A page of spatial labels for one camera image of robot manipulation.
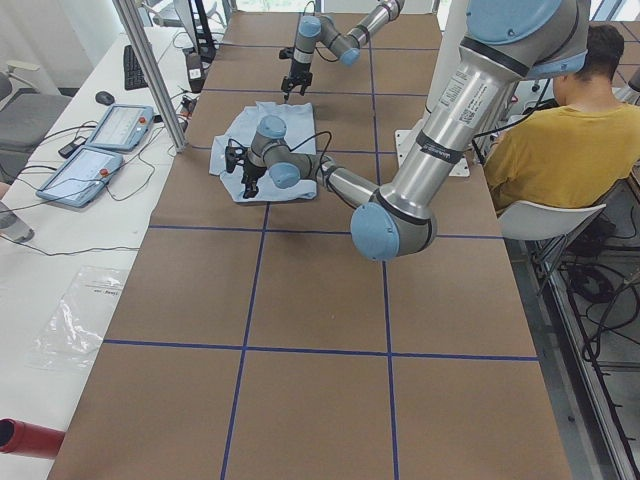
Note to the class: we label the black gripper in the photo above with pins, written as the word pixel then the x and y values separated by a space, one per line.
pixel 298 69
pixel 250 173

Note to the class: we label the light blue button-up shirt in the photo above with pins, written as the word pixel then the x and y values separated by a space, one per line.
pixel 279 137

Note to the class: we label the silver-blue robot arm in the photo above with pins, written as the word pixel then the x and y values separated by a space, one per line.
pixel 504 42
pixel 346 47

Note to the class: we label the far blue teach pendant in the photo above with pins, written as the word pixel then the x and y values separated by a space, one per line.
pixel 121 128

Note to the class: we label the blue teach pendant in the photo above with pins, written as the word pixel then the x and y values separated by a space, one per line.
pixel 82 177
pixel 121 128

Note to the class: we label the black keyboard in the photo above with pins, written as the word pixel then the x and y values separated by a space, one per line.
pixel 134 78

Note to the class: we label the black computer mouse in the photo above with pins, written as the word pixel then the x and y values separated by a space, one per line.
pixel 104 98

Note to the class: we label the near blue teach pendant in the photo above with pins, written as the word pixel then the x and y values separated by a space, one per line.
pixel 82 177

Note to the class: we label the black smartphone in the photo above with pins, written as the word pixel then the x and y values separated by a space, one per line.
pixel 67 150

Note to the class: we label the grey office chair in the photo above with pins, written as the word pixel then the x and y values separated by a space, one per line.
pixel 25 120

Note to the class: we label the clear plastic bag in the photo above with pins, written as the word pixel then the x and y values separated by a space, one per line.
pixel 73 335

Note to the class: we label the white stool seat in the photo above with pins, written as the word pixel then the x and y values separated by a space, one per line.
pixel 525 220

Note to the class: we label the person in yellow shirt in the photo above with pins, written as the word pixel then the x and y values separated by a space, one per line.
pixel 571 155

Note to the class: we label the red cylinder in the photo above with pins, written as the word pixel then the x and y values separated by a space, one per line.
pixel 30 440

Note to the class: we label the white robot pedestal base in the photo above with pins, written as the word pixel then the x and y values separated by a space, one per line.
pixel 447 62

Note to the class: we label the aluminium frame post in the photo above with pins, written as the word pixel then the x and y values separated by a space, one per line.
pixel 133 26

